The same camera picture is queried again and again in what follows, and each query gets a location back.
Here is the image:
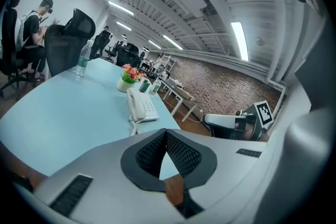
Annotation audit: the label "light blue table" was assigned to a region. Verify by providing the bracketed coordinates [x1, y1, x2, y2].
[0, 57, 182, 183]

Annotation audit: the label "white desk telephone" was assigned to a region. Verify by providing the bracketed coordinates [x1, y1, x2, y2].
[127, 88, 160, 123]

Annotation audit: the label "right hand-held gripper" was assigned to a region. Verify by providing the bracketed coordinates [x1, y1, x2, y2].
[204, 99, 275, 142]

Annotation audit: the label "black mesh office chair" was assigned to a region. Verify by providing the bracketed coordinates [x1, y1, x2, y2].
[44, 8, 97, 77]

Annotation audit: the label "white cable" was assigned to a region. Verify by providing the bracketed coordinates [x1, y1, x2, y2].
[128, 118, 142, 137]

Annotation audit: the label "long cardboard box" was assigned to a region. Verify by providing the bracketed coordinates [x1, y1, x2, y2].
[175, 87, 197, 102]

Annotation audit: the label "white telephone handset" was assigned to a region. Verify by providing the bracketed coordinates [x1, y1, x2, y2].
[127, 88, 146, 122]

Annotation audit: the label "potted pink orange flowers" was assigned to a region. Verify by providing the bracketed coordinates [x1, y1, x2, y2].
[117, 63, 147, 93]

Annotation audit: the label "small green carton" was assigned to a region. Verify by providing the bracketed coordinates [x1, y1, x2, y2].
[138, 78, 152, 93]

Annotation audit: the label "grey table white legs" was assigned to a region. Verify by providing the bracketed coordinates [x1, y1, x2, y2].
[159, 78, 200, 123]

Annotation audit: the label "white metal shelf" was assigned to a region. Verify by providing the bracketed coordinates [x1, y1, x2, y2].
[157, 54, 179, 79]

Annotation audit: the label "clear water bottle green label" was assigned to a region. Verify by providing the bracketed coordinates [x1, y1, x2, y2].
[76, 39, 95, 77]

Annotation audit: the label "ceiling light strip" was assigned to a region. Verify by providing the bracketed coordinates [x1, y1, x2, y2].
[116, 21, 132, 32]
[162, 35, 184, 50]
[108, 0, 134, 16]
[230, 22, 250, 62]
[148, 39, 162, 50]

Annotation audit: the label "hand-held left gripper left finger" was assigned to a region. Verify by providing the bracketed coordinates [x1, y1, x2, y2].
[33, 127, 184, 220]

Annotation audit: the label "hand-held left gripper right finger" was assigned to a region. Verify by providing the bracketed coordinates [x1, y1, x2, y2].
[165, 127, 266, 218]

